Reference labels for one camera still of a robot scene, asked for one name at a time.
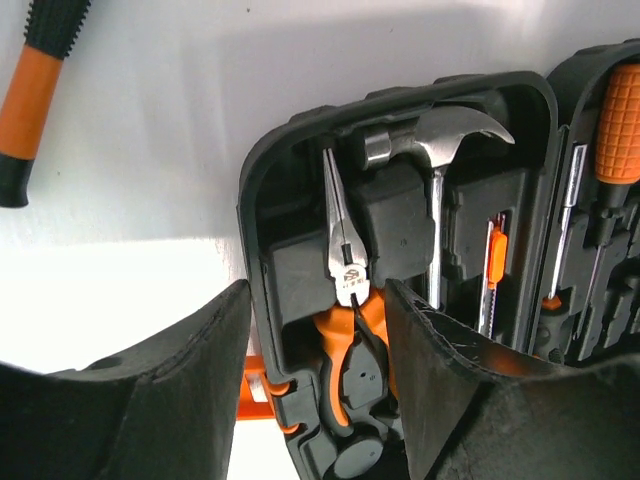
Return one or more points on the black handle claw hammer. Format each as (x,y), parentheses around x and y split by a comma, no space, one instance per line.
(433,139)

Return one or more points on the black plastic tool case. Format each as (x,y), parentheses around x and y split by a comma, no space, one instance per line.
(282,219)

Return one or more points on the black handle nut driver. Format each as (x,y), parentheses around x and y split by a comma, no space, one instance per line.
(553,336)

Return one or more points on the small precision screwdriver lower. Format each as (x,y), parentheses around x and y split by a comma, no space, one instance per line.
(51,30)

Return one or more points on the orange handle screwdriver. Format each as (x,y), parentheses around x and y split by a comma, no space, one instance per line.
(617,156)

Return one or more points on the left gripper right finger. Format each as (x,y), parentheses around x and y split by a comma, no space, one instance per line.
(472,408)

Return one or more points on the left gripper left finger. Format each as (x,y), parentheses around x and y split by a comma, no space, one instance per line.
(164,408)

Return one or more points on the orange handle needle-nose pliers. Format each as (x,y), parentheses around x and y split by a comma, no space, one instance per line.
(356,299)

